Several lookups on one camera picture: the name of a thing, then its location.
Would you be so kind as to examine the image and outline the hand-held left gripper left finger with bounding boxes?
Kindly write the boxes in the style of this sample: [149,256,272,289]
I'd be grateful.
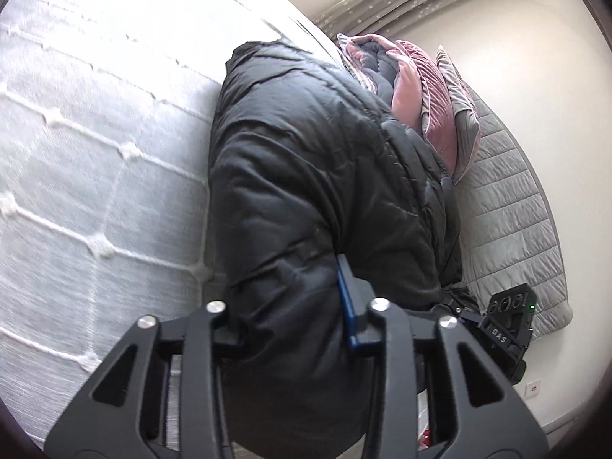
[43,300,244,459]

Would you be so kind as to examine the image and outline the grey star-print curtain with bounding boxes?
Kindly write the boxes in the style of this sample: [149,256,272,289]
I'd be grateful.
[313,0,504,45]

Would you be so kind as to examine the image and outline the pink velvet cushion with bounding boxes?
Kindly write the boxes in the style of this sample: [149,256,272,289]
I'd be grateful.
[391,41,461,174]

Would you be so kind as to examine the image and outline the grey velvet cushion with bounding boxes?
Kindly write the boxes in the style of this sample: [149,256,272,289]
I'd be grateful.
[434,44,483,186]

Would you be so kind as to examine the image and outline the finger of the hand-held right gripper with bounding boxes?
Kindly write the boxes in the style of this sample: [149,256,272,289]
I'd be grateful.
[447,288,487,330]

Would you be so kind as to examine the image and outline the black puffer jacket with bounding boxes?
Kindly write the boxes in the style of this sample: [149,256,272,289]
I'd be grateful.
[209,41,480,459]

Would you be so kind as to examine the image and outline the folded pink and grey blanket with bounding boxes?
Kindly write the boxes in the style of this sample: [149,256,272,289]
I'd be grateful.
[337,33,422,130]

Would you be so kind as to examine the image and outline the red and white object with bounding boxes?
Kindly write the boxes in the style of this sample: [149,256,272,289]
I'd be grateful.
[417,392,438,455]

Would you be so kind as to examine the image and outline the grey bedspread with white tufts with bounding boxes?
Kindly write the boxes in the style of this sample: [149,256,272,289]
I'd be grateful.
[0,0,345,443]

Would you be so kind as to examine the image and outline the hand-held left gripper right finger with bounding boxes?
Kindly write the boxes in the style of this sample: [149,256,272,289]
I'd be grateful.
[337,253,550,459]

